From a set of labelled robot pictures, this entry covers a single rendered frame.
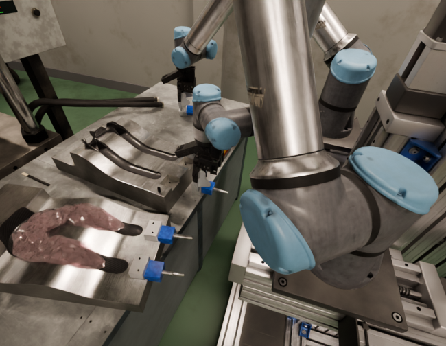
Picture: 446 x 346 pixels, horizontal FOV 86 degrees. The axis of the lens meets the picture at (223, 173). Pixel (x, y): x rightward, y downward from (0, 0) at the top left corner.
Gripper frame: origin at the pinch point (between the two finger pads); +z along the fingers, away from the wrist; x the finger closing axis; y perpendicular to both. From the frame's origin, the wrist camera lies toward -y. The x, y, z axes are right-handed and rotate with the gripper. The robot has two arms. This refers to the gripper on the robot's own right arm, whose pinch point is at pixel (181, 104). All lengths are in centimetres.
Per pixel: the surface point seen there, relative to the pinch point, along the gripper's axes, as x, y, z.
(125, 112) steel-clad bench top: -2.6, -29.5, 6.4
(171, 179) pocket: -55, 7, -1
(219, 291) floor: -59, 29, 85
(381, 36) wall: 124, 150, -16
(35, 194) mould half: -70, -30, -5
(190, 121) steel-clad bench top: -6.1, 5.6, 5.7
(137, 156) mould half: -46.2, -7.7, -2.4
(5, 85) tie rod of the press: -30, -60, -17
